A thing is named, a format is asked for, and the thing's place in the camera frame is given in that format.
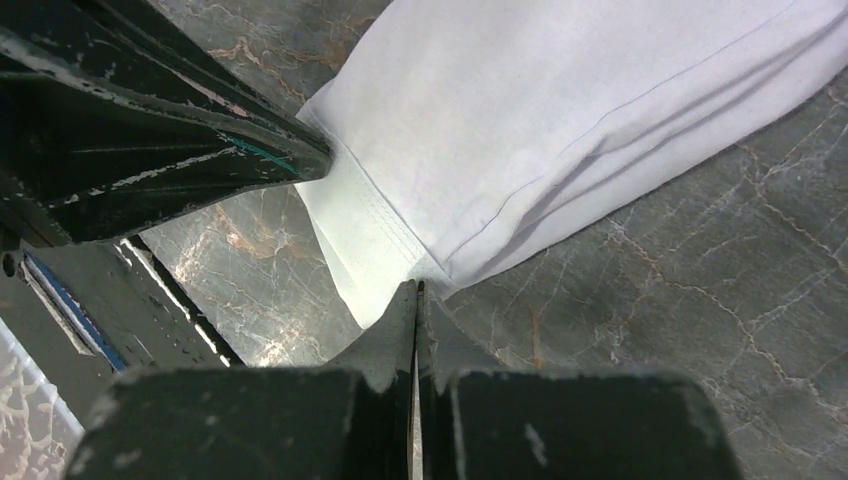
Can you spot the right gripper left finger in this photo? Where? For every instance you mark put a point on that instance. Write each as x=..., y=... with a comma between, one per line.
x=379, y=434

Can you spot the white underwear black waistband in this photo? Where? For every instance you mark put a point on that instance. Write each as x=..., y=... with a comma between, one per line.
x=469, y=135

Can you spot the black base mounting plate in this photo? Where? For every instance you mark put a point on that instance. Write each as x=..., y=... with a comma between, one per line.
x=87, y=313

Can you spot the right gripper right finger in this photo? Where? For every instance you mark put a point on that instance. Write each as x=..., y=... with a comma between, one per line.
x=465, y=399

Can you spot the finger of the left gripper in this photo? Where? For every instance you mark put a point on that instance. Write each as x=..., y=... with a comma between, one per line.
x=98, y=142
x=237, y=108

